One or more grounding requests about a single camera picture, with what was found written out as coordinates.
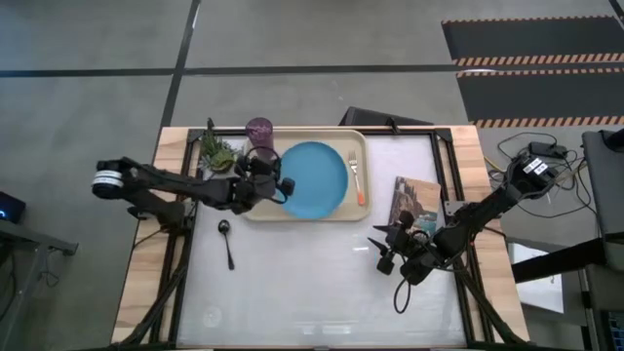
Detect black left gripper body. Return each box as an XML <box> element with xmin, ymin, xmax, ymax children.
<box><xmin>228</xmin><ymin>158</ymin><xmax>296</xmax><ymax>215</ymax></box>

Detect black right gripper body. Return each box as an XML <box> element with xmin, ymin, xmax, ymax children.
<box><xmin>376</xmin><ymin>211</ymin><xmax>441</xmax><ymax>287</ymax></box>

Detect purple patterned cup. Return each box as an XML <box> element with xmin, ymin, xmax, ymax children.
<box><xmin>245</xmin><ymin>116</ymin><xmax>275</xmax><ymax>163</ymax></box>

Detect blue round plate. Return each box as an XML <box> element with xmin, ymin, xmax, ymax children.
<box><xmin>278</xmin><ymin>140</ymin><xmax>350</xmax><ymax>220</ymax></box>

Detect silver fork with orange handle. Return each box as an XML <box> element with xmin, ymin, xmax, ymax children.
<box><xmin>347</xmin><ymin>149</ymin><xmax>367</xmax><ymax>207</ymax></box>

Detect beige plastic tray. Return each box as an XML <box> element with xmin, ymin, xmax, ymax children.
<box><xmin>239</xmin><ymin>128</ymin><xmax>372</xmax><ymax>222</ymax></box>

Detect black spoon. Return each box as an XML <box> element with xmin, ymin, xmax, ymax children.
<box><xmin>217</xmin><ymin>219</ymin><xmax>236</xmax><ymax>272</ymax></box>

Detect small potted green plant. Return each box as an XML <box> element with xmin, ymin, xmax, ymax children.
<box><xmin>198</xmin><ymin>117</ymin><xmax>244</xmax><ymax>175</ymax></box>

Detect Acadia picture book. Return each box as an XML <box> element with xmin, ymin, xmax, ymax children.
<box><xmin>388</xmin><ymin>175</ymin><xmax>443</xmax><ymax>236</ymax></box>

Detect white table cover sheet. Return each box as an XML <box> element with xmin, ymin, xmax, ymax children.
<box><xmin>175</xmin><ymin>134</ymin><xmax>469</xmax><ymax>348</ymax></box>

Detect black chair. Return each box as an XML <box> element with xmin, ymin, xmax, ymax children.
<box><xmin>338</xmin><ymin>106</ymin><xmax>434</xmax><ymax>129</ymax></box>

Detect white paper sheet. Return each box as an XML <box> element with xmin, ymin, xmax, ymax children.
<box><xmin>508</xmin><ymin>242</ymin><xmax>566</xmax><ymax>314</ymax></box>

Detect wooden table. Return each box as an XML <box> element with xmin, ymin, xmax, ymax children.
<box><xmin>110</xmin><ymin>125</ymin><xmax>531</xmax><ymax>348</ymax></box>

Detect black diagonal bar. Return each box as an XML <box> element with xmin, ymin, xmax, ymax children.
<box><xmin>511</xmin><ymin>237</ymin><xmax>606</xmax><ymax>285</ymax></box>

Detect black power adapter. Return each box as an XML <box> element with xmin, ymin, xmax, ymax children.
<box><xmin>527</xmin><ymin>140</ymin><xmax>569</xmax><ymax>158</ymax></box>

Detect black striped-edge floor mat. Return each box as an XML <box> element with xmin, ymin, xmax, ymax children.
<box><xmin>441</xmin><ymin>16</ymin><xmax>624</xmax><ymax>67</ymax></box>
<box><xmin>455</xmin><ymin>67</ymin><xmax>624</xmax><ymax>130</ymax></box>

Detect grey side table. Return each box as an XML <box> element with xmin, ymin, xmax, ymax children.
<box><xmin>581</xmin><ymin>129</ymin><xmax>624</xmax><ymax>272</ymax></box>

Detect grey metal stand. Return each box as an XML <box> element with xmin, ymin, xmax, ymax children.
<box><xmin>0</xmin><ymin>218</ymin><xmax>80</xmax><ymax>345</ymax></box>

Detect black device with blue light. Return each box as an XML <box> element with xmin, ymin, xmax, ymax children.
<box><xmin>0</xmin><ymin>191</ymin><xmax>27</xmax><ymax>225</ymax></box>

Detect tangled black floor cables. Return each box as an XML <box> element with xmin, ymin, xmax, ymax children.
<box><xmin>484</xmin><ymin>131</ymin><xmax>599</xmax><ymax>219</ymax></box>

